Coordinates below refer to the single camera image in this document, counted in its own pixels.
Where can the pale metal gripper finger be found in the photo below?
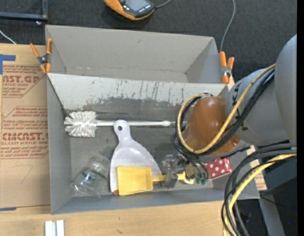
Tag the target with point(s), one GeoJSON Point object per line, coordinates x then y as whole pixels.
{"type": "Point", "coordinates": [170, 161]}
{"type": "Point", "coordinates": [170, 180]}

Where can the red box with white dots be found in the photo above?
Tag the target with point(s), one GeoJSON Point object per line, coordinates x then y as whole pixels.
{"type": "Point", "coordinates": [218, 168]}

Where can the white plastic dustpan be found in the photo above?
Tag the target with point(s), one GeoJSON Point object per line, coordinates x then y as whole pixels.
{"type": "Point", "coordinates": [132, 154]}

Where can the clear glass cup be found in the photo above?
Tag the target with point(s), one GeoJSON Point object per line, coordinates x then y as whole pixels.
{"type": "Point", "coordinates": [92, 176]}

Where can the white bristle brush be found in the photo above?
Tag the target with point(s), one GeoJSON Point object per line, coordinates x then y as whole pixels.
{"type": "Point", "coordinates": [80, 124]}

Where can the grey metal bin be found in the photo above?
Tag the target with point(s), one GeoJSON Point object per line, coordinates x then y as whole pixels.
{"type": "Point", "coordinates": [142, 58]}

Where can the brown cardboard board red print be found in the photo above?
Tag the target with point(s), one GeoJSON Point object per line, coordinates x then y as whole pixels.
{"type": "Point", "coordinates": [24, 122]}

